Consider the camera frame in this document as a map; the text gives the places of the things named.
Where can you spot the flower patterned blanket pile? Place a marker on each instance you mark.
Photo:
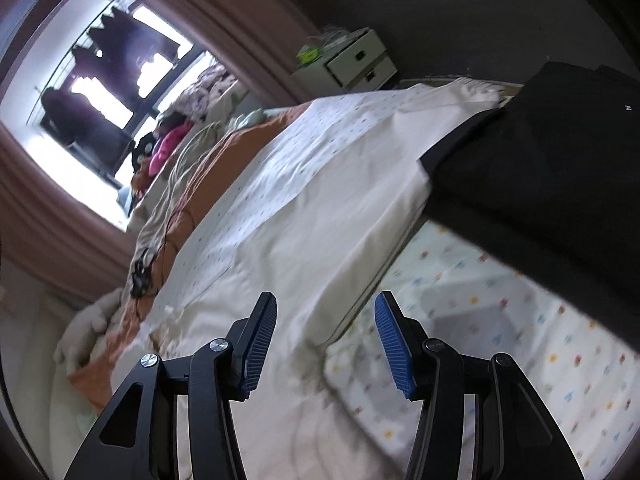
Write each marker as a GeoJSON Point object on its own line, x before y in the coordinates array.
{"type": "Point", "coordinates": [210, 90]}

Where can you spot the window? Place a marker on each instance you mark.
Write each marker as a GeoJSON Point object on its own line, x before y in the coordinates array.
{"type": "Point", "coordinates": [30, 60]}

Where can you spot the white floral bed sheet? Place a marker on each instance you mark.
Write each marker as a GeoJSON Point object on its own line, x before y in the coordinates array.
{"type": "Point", "coordinates": [500, 360]}

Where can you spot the white box on floor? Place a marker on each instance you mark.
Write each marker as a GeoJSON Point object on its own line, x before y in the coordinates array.
{"type": "Point", "coordinates": [355, 60]}

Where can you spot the orange blanket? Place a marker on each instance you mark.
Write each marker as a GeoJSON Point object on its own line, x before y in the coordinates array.
{"type": "Point", "coordinates": [240, 150]}

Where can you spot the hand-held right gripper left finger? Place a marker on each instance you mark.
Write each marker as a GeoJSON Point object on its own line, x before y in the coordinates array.
{"type": "Point", "coordinates": [257, 355]}

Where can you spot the black and white plush toy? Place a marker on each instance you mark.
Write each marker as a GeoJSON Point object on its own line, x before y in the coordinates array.
{"type": "Point", "coordinates": [145, 150]}

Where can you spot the light green sheet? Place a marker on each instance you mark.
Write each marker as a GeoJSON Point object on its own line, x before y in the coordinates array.
{"type": "Point", "coordinates": [80, 415]}

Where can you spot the dark hanging garment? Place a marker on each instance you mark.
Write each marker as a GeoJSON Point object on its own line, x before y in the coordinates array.
{"type": "Point", "coordinates": [125, 45]}
{"type": "Point", "coordinates": [75, 120]}

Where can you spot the metal clothes rail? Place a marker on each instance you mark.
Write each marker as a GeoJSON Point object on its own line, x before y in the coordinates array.
{"type": "Point", "coordinates": [55, 77]}

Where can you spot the green item on nightstand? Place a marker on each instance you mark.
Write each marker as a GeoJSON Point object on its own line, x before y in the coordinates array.
{"type": "Point", "coordinates": [308, 55]}

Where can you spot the cream small-dotted bed sheet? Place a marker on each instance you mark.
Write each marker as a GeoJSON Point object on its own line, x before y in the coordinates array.
{"type": "Point", "coordinates": [325, 130]}

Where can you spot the pink-brown curtain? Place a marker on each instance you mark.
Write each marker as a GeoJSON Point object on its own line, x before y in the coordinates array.
{"type": "Point", "coordinates": [45, 230]}

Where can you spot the beige cloth garment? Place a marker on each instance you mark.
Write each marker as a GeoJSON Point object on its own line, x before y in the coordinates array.
{"type": "Point", "coordinates": [325, 240]}

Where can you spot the pink plush toy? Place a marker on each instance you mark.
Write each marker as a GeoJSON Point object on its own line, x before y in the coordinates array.
{"type": "Point", "coordinates": [167, 147]}

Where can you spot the white plush pillow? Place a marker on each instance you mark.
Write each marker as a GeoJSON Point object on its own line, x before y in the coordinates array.
{"type": "Point", "coordinates": [87, 325]}

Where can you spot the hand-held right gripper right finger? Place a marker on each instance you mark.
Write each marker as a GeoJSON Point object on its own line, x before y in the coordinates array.
{"type": "Point", "coordinates": [395, 350]}

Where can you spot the black garment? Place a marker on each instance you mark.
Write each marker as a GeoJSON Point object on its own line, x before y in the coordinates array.
{"type": "Point", "coordinates": [540, 160]}

